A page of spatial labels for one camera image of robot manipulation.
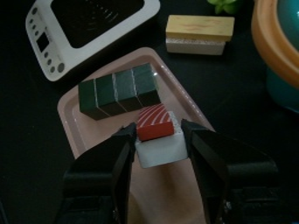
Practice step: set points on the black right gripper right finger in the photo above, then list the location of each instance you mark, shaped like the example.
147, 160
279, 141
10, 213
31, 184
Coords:
234, 175

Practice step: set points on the dark green nori sushi block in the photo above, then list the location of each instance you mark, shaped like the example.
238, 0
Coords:
116, 93

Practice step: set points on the yellow toy egg sushi block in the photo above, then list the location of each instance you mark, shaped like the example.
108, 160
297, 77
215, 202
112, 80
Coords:
198, 27

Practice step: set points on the toy salmon sushi block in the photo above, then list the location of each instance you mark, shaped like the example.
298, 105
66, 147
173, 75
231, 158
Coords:
155, 125

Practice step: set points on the white toy induction cooker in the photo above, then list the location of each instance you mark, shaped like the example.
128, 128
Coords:
78, 55

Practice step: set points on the green toy leaf vegetable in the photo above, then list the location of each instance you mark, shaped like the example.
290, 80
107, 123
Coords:
223, 5

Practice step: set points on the teal basket with orange rim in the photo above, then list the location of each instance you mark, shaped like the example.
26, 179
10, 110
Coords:
273, 43

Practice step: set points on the pink rectangular tray plate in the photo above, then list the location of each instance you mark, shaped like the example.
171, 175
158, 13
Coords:
98, 131

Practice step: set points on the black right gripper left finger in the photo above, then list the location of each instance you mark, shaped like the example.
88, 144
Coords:
98, 175

